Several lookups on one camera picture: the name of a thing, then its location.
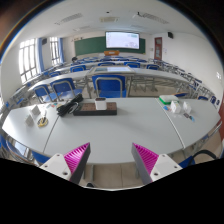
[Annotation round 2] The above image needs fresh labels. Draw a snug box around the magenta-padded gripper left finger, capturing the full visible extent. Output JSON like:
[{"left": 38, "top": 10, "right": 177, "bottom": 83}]
[{"left": 39, "top": 142, "right": 92, "bottom": 185}]

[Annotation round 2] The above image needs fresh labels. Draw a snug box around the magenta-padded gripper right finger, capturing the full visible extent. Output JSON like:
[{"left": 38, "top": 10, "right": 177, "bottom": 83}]
[{"left": 131, "top": 142, "right": 184, "bottom": 186}]

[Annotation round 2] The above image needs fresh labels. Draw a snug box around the yellow tape roll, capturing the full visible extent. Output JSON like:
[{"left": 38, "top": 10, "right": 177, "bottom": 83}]
[{"left": 37, "top": 117, "right": 49, "bottom": 128}]

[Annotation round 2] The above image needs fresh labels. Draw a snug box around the small white box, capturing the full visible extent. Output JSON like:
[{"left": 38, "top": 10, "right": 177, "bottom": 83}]
[
  {"left": 24, "top": 114, "right": 35, "bottom": 127},
  {"left": 29, "top": 104, "right": 42, "bottom": 118},
  {"left": 182, "top": 101, "right": 193, "bottom": 114}
]

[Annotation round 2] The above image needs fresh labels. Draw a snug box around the dark brown power strip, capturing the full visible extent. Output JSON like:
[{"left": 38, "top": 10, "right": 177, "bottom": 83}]
[{"left": 73, "top": 101, "right": 118, "bottom": 117}]

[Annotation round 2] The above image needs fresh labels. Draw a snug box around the green and white pack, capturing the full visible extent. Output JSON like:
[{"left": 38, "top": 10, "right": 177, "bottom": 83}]
[{"left": 158, "top": 94, "right": 180, "bottom": 105}]

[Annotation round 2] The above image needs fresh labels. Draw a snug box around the brown door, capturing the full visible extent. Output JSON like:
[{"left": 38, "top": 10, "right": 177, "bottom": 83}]
[
  {"left": 153, "top": 36, "right": 163, "bottom": 61},
  {"left": 218, "top": 99, "right": 224, "bottom": 141}
]

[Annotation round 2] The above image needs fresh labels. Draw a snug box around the group of grey classroom desks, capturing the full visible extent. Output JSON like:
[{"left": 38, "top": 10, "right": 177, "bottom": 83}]
[{"left": 6, "top": 54, "right": 214, "bottom": 101}]

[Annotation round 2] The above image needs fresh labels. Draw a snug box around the group of blue chairs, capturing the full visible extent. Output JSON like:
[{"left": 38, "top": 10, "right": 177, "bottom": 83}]
[{"left": 0, "top": 56, "right": 221, "bottom": 169}]

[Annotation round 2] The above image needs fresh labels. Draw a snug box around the grey framed desk panel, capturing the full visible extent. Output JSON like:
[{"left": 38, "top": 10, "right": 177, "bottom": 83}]
[{"left": 87, "top": 65, "right": 137, "bottom": 76}]

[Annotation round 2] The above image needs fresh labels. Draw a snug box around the large window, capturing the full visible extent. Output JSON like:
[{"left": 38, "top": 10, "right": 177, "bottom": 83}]
[{"left": 18, "top": 38, "right": 38, "bottom": 84}]

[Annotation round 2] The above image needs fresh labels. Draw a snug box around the blue curtain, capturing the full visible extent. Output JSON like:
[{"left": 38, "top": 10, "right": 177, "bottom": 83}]
[
  {"left": 59, "top": 37, "right": 65, "bottom": 64},
  {"left": 37, "top": 37, "right": 45, "bottom": 73}
]

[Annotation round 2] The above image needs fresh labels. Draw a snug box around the narrow window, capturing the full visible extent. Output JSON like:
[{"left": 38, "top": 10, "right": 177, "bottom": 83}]
[{"left": 49, "top": 36, "right": 61, "bottom": 66}]

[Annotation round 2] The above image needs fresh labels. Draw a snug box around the green chalkboard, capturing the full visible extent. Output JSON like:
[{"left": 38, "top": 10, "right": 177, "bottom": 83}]
[{"left": 74, "top": 35, "right": 147, "bottom": 57}]

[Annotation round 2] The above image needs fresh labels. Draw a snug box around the orange wooden lectern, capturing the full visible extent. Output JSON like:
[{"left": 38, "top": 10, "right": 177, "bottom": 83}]
[{"left": 103, "top": 49, "right": 120, "bottom": 57}]

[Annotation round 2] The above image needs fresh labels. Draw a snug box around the projection screen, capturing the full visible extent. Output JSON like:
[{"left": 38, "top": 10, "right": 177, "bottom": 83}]
[{"left": 105, "top": 31, "right": 141, "bottom": 50}]

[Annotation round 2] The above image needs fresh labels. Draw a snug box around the group of ceiling lights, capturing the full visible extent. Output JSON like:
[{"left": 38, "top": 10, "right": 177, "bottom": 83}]
[{"left": 54, "top": 12, "right": 169, "bottom": 33}]

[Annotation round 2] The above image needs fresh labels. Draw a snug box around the white ceiling projector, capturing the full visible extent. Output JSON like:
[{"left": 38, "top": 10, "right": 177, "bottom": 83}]
[{"left": 132, "top": 11, "right": 146, "bottom": 19}]

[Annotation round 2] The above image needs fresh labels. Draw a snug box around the ceiling air vent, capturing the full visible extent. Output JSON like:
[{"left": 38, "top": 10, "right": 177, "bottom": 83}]
[{"left": 99, "top": 16, "right": 119, "bottom": 24}]

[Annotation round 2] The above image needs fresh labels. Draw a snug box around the black coiled cable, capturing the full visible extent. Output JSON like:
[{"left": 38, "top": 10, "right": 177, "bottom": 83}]
[{"left": 56, "top": 93, "right": 84, "bottom": 118}]

